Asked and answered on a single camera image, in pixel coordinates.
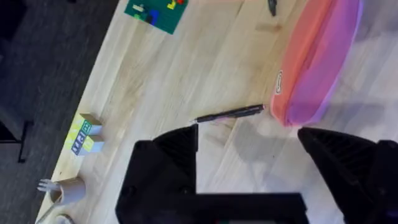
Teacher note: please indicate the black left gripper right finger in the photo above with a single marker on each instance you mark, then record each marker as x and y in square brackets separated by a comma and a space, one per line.
[351, 168]

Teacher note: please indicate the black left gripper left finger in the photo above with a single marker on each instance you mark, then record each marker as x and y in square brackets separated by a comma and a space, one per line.
[174, 165]

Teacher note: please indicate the orange and purple zip bag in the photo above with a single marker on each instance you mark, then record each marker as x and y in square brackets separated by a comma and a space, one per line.
[314, 62]

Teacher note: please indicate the black pen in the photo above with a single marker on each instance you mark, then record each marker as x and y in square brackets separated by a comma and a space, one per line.
[231, 113]
[272, 6]

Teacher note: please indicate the small printed cardboard box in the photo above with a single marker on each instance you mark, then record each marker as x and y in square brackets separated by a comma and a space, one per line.
[84, 135]

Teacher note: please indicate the cardboard tube with white fork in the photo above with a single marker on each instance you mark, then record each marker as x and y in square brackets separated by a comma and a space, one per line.
[63, 191]

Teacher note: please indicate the black table leg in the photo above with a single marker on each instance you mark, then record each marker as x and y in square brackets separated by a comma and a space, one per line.
[23, 141]

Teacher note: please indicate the green board with toy blocks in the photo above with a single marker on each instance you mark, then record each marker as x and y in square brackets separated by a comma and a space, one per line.
[157, 12]

